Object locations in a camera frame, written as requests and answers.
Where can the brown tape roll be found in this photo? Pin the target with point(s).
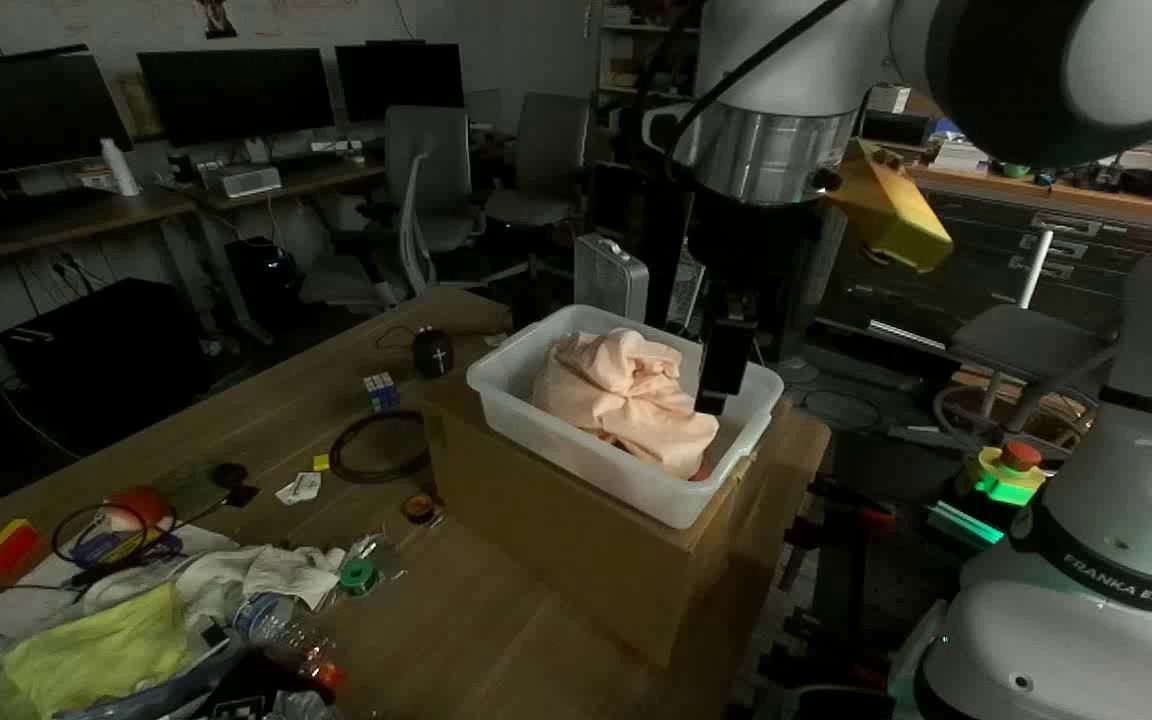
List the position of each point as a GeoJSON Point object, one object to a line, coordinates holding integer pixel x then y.
{"type": "Point", "coordinates": [417, 511]}

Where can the black monitor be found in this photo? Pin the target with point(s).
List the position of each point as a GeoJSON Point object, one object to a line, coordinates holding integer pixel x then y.
{"type": "Point", "coordinates": [206, 98]}
{"type": "Point", "coordinates": [388, 75]}
{"type": "Point", "coordinates": [53, 108]}

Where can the clear plastic bottle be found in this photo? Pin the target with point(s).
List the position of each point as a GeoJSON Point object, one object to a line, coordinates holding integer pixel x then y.
{"type": "Point", "coordinates": [293, 639]}

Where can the red emergency stop button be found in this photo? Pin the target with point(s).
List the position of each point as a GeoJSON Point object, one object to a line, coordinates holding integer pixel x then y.
{"type": "Point", "coordinates": [1010, 475]}

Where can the wooden desk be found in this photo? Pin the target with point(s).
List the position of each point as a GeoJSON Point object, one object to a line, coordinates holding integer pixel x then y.
{"type": "Point", "coordinates": [182, 216]}

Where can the white cloth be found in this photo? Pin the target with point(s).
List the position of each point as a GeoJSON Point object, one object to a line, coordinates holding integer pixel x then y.
{"type": "Point", "coordinates": [222, 581]}

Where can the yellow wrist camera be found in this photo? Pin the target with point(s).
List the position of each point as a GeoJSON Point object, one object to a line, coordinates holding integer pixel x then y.
{"type": "Point", "coordinates": [888, 215]}

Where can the cardboard box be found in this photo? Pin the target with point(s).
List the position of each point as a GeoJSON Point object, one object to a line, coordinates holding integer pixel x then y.
{"type": "Point", "coordinates": [639, 581]}

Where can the black round speaker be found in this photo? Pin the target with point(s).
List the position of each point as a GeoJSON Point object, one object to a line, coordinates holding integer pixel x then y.
{"type": "Point", "coordinates": [431, 352]}

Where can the right black monitor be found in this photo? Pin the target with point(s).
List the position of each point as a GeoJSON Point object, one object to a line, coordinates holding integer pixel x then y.
{"type": "Point", "coordinates": [388, 75]}

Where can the white plastic basket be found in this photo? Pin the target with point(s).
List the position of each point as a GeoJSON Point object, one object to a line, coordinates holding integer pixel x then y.
{"type": "Point", "coordinates": [507, 394]}

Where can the peach shirt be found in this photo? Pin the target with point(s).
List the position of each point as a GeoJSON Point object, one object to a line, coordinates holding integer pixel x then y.
{"type": "Point", "coordinates": [629, 394]}

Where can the rubik's cube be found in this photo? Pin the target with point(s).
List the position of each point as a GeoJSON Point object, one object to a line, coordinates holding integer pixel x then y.
{"type": "Point", "coordinates": [382, 394]}

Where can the green bottle cap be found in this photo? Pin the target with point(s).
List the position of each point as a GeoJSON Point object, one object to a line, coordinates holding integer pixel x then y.
{"type": "Point", "coordinates": [357, 576]}

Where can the middle black monitor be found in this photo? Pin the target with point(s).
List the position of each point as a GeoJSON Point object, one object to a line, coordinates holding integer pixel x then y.
{"type": "Point", "coordinates": [206, 98]}

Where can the left black monitor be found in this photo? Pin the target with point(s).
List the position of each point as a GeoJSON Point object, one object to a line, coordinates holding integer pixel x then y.
{"type": "Point", "coordinates": [53, 108]}

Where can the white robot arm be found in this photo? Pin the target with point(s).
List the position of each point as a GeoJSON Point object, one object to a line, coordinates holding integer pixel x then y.
{"type": "Point", "coordinates": [1059, 618]}

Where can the red round object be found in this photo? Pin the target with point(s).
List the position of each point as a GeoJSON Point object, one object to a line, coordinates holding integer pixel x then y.
{"type": "Point", "coordinates": [141, 504]}

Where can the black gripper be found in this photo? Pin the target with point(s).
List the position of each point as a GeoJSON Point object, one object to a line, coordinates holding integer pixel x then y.
{"type": "Point", "coordinates": [757, 261]}

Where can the grey office chair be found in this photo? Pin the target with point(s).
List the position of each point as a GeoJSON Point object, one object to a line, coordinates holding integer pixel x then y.
{"type": "Point", "coordinates": [431, 172]}

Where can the yellow-green cloth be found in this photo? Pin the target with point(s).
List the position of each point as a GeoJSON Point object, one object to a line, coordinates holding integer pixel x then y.
{"type": "Point", "coordinates": [93, 656]}

